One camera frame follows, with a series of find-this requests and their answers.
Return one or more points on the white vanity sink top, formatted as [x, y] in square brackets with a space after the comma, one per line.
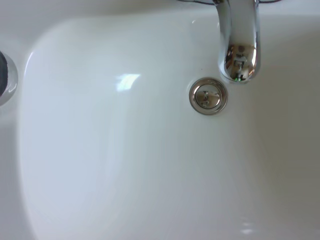
[125, 155]

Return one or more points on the chrome sink drain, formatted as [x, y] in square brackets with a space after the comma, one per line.
[208, 96]

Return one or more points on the chrome faucet spout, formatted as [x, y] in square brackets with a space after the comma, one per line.
[237, 37]

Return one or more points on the black ribbed soap dispenser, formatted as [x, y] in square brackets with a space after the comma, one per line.
[6, 75]

